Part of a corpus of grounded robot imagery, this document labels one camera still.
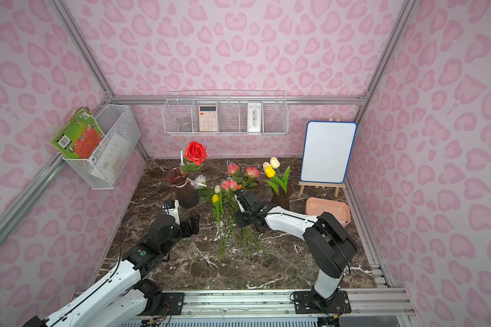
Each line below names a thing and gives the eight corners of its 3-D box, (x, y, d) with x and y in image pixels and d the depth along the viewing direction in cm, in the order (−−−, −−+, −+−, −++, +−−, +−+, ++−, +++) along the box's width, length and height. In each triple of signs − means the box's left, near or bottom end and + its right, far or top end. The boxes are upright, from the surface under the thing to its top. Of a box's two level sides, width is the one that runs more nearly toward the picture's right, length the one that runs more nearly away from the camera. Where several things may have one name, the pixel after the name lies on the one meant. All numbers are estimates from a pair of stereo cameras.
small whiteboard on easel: (299, 195, 105) (313, 145, 79) (294, 170, 116) (306, 119, 90) (339, 195, 105) (367, 145, 79) (331, 169, 116) (353, 118, 90)
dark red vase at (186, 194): (177, 208, 101) (162, 183, 85) (181, 192, 107) (168, 166, 92) (196, 208, 101) (185, 183, 85) (199, 192, 107) (190, 166, 92)
